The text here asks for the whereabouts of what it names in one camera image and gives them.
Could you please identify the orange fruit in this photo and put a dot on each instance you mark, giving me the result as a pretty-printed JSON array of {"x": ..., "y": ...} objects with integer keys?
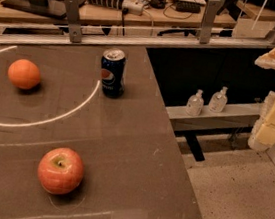
[{"x": 24, "y": 74}]

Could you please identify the red apple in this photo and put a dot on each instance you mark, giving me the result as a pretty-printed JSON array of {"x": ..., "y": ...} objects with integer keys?
[{"x": 60, "y": 171}]

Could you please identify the right clear sanitizer bottle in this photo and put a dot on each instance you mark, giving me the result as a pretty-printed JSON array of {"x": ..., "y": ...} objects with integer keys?
[{"x": 218, "y": 100}]

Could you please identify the clear sanitizer bottle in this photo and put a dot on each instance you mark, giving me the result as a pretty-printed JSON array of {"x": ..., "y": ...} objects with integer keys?
[
  {"x": 218, "y": 100},
  {"x": 195, "y": 103}
]

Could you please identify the left clear sanitizer bottle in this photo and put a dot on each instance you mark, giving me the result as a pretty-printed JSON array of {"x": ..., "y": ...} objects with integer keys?
[{"x": 195, "y": 103}]

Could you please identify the black power adapter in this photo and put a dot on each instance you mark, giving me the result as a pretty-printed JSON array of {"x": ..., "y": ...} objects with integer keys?
[{"x": 187, "y": 6}]

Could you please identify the power strip with plugs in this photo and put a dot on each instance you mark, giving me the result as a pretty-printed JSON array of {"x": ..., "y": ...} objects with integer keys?
[{"x": 131, "y": 7}]

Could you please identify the blue Pepsi can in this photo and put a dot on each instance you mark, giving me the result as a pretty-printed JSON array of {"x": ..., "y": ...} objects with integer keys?
[{"x": 112, "y": 72}]

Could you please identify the middle metal bracket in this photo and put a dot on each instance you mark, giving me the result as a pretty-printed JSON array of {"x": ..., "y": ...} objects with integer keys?
[{"x": 208, "y": 19}]

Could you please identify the left metal bracket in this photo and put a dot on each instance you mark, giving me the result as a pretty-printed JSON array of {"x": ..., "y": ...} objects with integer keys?
[{"x": 72, "y": 13}]

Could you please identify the metal rail bar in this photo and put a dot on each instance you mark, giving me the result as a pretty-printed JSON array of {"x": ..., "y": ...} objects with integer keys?
[{"x": 166, "y": 42}]

